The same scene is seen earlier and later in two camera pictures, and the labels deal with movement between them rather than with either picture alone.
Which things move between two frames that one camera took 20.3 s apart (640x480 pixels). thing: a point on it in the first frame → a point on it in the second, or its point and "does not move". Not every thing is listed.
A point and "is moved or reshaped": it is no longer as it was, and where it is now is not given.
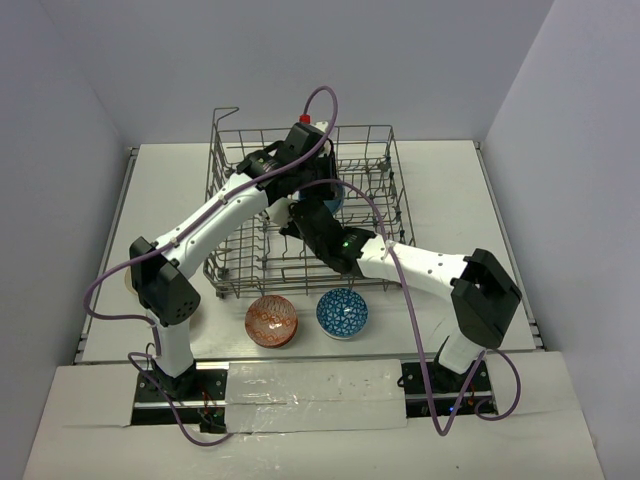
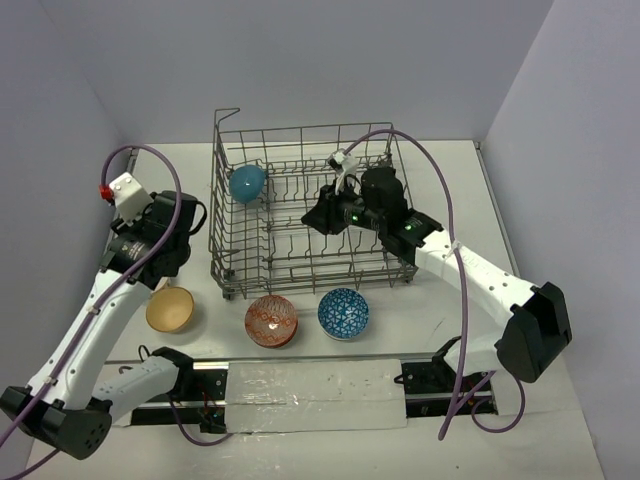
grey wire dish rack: x=274 y=258 does not move
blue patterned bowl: x=341 y=314 does not move
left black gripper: x=326 y=170 → x=118 y=224
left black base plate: x=198 y=395 does not move
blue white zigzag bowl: x=271 y=321 does not move
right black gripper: x=292 y=225 → x=325 y=216
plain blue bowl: x=335 y=204 is moved or reshaped
